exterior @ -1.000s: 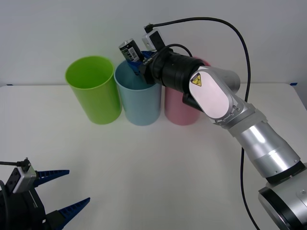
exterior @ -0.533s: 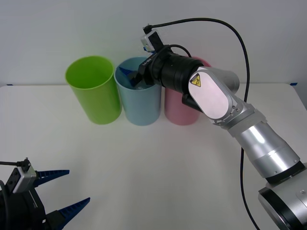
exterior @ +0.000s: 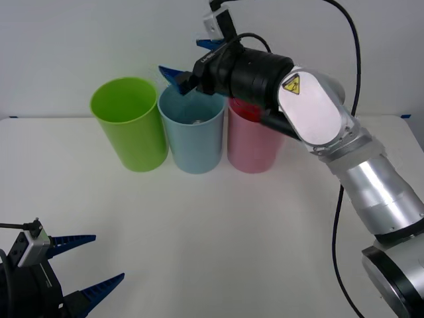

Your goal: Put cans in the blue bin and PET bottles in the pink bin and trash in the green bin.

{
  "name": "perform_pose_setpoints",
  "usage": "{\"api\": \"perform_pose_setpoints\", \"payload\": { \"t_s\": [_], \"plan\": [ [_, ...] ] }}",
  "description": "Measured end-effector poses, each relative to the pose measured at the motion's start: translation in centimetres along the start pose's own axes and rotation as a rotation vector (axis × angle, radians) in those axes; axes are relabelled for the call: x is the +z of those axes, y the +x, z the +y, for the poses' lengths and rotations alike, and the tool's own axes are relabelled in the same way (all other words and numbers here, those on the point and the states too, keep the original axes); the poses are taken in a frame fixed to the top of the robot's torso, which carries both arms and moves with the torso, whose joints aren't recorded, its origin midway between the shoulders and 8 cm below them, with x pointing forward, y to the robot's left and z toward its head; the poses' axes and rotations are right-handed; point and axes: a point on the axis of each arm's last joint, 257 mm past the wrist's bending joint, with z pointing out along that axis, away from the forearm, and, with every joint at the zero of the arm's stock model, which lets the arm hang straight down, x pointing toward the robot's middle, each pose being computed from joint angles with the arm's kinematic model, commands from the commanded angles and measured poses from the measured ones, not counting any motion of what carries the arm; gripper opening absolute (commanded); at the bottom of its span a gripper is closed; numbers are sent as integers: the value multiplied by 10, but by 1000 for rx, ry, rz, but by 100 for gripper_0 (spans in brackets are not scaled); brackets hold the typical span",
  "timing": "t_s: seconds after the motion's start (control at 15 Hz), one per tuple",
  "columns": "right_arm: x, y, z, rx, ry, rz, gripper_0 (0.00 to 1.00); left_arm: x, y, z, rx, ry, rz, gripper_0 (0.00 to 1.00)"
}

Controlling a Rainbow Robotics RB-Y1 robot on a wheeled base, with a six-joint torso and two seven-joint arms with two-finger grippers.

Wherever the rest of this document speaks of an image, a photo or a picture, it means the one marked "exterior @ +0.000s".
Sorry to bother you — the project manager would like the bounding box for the green plastic bin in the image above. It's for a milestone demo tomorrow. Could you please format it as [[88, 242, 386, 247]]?
[[89, 76, 169, 173]]

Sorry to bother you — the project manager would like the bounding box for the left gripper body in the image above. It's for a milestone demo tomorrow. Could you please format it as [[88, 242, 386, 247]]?
[[0, 258, 66, 318]]

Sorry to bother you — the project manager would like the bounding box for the pale blue plastic bin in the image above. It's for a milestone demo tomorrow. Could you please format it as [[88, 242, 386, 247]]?
[[157, 84, 227, 175]]

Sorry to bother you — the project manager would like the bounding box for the pink plastic bin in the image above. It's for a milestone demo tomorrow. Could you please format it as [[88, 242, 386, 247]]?
[[227, 97, 286, 174]]

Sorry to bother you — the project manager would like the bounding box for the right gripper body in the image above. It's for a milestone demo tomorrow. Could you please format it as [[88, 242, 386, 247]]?
[[191, 41, 237, 96]]

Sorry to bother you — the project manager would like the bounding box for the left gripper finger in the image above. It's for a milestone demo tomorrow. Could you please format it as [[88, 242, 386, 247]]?
[[61, 272, 126, 318], [45, 234, 97, 261]]

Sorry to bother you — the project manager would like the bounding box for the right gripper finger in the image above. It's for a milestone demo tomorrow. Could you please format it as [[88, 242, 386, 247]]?
[[158, 64, 201, 97], [195, 38, 227, 51]]

